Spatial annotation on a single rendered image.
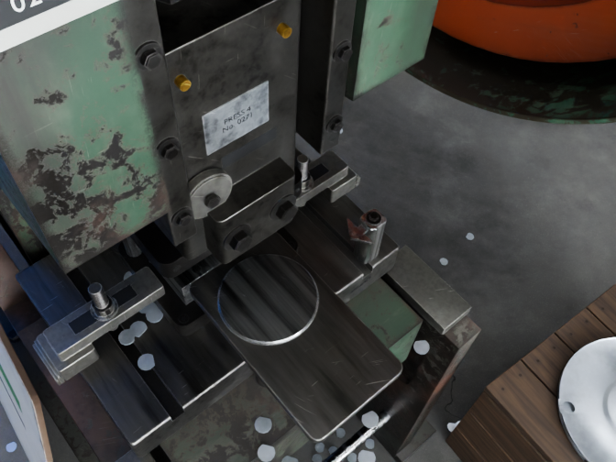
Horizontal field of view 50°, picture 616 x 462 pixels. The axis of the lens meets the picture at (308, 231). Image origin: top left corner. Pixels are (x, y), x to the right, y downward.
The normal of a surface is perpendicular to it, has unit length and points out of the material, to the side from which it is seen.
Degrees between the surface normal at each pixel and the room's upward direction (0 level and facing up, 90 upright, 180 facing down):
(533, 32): 90
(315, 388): 0
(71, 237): 90
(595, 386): 0
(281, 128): 90
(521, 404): 0
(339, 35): 90
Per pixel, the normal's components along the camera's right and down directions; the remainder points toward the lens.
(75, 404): 0.04, -0.55
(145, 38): 0.64, 0.66
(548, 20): -0.76, 0.52
